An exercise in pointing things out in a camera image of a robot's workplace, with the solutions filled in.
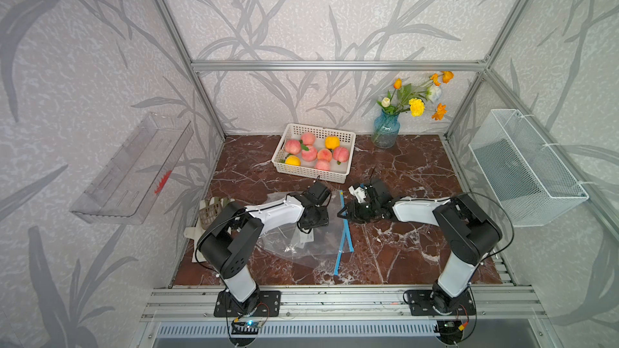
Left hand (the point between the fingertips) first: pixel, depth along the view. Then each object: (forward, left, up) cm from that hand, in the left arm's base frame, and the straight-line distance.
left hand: (324, 222), depth 90 cm
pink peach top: (+39, +8, +5) cm, 40 cm away
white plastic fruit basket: (+19, -5, +5) cm, 21 cm away
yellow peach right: (+38, -3, +4) cm, 38 cm away
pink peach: (+34, +15, +5) cm, 37 cm away
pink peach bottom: (+24, +1, +5) cm, 25 cm away
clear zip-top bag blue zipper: (-7, +2, -3) cm, 8 cm away
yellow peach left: (+27, +14, +4) cm, 31 cm away
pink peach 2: (+30, +6, +4) cm, 31 cm away
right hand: (+2, -6, +2) cm, 6 cm away
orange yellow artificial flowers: (+43, -34, +25) cm, 61 cm away
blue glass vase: (+41, -28, +10) cm, 50 cm away
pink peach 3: (+30, -7, +5) cm, 31 cm away
